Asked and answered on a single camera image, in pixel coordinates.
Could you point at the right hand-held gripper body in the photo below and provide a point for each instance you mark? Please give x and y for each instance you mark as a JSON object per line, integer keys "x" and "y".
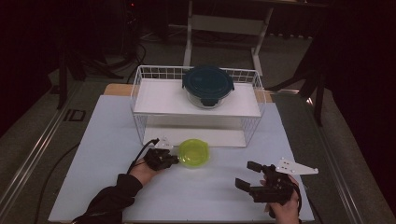
{"x": 274, "y": 191}

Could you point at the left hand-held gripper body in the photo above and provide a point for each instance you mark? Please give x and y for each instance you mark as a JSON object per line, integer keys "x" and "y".
{"x": 158, "y": 158}

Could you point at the yellow-green plastic bowl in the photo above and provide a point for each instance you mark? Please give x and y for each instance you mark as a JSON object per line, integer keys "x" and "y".
{"x": 193, "y": 154}

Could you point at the round container with dark lid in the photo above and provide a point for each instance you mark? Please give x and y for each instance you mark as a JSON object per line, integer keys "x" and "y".
{"x": 208, "y": 82}

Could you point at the person's left hand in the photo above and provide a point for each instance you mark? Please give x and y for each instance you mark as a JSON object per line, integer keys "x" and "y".
{"x": 141, "y": 172}

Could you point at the person's right hand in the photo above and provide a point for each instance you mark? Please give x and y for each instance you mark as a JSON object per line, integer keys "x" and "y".
{"x": 286, "y": 214}

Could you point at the pale blue table mat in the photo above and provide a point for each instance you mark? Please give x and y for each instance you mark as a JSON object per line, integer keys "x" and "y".
{"x": 199, "y": 193}

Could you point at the black stand with slanted legs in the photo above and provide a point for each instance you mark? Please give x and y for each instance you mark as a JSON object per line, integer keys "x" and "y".
{"x": 319, "y": 93}

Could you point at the black tripod stand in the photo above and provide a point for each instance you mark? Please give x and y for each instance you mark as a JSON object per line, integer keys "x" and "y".
{"x": 63, "y": 81}

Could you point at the silver metal rail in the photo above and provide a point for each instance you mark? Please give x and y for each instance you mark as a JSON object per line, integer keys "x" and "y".
{"x": 337, "y": 174}
{"x": 34, "y": 155}

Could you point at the black square floor bracket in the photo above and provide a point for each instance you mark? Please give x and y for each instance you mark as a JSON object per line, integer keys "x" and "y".
{"x": 74, "y": 115}

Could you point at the white metal desk frame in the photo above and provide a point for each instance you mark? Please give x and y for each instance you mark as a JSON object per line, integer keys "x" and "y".
{"x": 227, "y": 24}

